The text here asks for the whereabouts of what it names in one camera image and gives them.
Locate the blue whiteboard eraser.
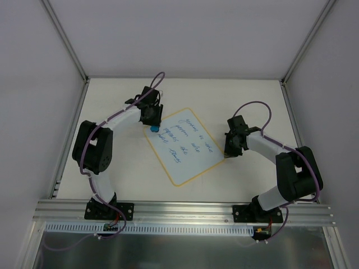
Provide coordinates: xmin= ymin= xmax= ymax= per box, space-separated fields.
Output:
xmin=150 ymin=126 xmax=159 ymax=133

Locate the yellow framed whiteboard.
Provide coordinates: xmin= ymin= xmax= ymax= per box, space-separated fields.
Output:
xmin=144 ymin=108 xmax=224 ymax=187

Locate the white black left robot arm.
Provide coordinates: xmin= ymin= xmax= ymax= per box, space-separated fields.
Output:
xmin=72 ymin=103 xmax=163 ymax=221

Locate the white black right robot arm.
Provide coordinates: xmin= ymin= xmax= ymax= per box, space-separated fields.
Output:
xmin=224 ymin=127 xmax=323 ymax=223

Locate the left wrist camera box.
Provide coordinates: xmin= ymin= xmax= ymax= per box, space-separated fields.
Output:
xmin=140 ymin=86 xmax=162 ymax=106

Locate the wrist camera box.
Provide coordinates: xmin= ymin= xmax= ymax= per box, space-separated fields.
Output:
xmin=227 ymin=115 xmax=248 ymax=133
xmin=140 ymin=86 xmax=162 ymax=106

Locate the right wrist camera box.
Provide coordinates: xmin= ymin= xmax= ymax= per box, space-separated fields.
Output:
xmin=227 ymin=115 xmax=248 ymax=133

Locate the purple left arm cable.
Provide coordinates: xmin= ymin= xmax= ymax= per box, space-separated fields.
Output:
xmin=42 ymin=71 xmax=166 ymax=251

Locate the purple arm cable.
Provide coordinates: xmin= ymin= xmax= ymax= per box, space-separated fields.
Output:
xmin=42 ymin=71 xmax=166 ymax=251
xmin=233 ymin=100 xmax=323 ymax=243

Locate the right table edge rail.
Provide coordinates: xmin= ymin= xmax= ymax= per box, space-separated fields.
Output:
xmin=280 ymin=82 xmax=320 ymax=203

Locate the table edge rail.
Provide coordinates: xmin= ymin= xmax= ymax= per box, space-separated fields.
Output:
xmin=47 ymin=78 xmax=90 ymax=200
xmin=280 ymin=82 xmax=320 ymax=203

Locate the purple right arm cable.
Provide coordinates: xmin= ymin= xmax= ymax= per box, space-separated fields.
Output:
xmin=233 ymin=100 xmax=323 ymax=243

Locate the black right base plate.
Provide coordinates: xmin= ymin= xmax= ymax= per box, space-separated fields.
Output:
xmin=232 ymin=205 xmax=283 ymax=224

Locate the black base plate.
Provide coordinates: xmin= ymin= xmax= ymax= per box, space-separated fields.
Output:
xmin=84 ymin=199 xmax=135 ymax=221
xmin=232 ymin=205 xmax=283 ymax=224

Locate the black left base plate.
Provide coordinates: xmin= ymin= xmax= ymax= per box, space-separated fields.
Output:
xmin=84 ymin=199 xmax=135 ymax=221

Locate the white slotted cable duct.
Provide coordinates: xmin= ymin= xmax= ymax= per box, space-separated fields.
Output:
xmin=44 ymin=222 xmax=254 ymax=237

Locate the left table edge rail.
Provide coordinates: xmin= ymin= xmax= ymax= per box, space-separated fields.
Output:
xmin=47 ymin=78 xmax=90 ymax=200

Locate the aluminium mounting rail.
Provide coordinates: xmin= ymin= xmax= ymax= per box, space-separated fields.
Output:
xmin=33 ymin=199 xmax=337 ymax=227

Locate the left aluminium frame post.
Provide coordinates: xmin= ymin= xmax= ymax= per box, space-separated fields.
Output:
xmin=40 ymin=0 xmax=89 ymax=83

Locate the aluminium frame post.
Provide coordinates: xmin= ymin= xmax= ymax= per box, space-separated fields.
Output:
xmin=281 ymin=0 xmax=337 ymax=85
xmin=40 ymin=0 xmax=89 ymax=83

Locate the right aluminium frame post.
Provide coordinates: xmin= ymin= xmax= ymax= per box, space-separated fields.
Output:
xmin=281 ymin=0 xmax=337 ymax=85

